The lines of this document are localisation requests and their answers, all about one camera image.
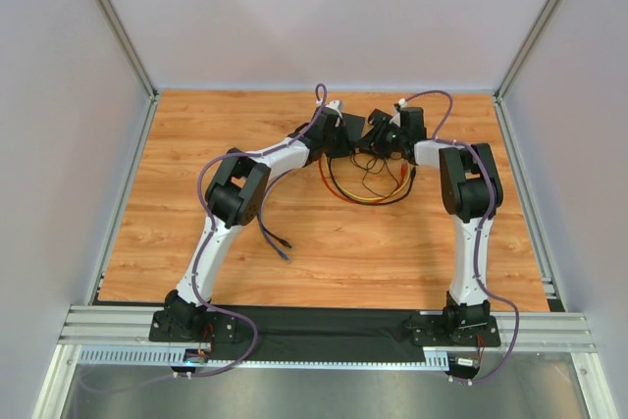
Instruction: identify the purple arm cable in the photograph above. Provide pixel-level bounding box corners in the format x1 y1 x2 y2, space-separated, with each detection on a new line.
78 83 331 393
397 89 520 386

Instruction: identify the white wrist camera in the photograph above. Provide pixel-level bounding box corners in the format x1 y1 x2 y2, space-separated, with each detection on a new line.
390 98 407 128
325 100 343 119

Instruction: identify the aluminium right frame post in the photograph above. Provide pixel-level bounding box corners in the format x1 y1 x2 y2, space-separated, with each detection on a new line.
494 0 563 101

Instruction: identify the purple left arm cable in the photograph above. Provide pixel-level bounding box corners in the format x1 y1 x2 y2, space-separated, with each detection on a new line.
78 83 331 393

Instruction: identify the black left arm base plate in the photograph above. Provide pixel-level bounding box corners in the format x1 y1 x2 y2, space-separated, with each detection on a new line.
148 306 237 343

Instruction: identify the aluminium left frame post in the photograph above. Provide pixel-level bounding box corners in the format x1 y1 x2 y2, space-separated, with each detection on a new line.
95 0 158 100

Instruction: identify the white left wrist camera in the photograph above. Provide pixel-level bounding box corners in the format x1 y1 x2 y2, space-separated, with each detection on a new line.
325 100 343 119

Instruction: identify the grey slotted cable duct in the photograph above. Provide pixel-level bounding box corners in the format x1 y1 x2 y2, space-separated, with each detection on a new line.
77 345 449 371

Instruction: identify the blue ethernet cable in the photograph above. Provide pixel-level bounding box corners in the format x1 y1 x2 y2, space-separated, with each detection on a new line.
257 187 291 264

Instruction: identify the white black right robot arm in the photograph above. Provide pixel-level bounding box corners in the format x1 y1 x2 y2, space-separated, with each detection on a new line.
364 106 503 334

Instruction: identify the aluminium frame post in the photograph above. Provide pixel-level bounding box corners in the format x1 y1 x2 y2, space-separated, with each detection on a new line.
494 0 563 101
95 0 158 100

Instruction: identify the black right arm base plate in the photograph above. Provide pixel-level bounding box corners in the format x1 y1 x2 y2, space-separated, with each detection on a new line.
401 311 501 347

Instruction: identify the black network switch box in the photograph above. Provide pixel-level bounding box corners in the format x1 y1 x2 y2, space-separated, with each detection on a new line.
342 113 366 143

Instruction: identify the red ethernet cable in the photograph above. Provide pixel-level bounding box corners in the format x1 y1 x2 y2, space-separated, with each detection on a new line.
317 156 407 205

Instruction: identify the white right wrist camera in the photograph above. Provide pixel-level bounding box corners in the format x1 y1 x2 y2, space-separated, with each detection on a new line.
390 98 407 128

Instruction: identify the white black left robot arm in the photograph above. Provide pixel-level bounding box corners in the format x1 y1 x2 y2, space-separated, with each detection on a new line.
149 100 344 341

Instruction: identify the black cloth strip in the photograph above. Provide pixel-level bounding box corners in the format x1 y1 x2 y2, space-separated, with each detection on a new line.
231 306 425 363

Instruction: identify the black power adapter with cord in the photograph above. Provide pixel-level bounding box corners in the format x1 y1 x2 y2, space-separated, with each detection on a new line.
348 141 408 202

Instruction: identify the yellow ethernet cable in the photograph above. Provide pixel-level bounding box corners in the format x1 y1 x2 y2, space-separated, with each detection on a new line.
323 156 412 202

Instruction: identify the black long ethernet cable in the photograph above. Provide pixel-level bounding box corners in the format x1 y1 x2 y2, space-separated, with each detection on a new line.
254 187 293 248

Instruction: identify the aluminium front frame rail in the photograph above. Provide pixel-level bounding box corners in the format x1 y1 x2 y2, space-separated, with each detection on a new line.
58 305 597 353

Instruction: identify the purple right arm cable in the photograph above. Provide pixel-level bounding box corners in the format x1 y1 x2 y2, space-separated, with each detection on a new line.
397 89 520 386

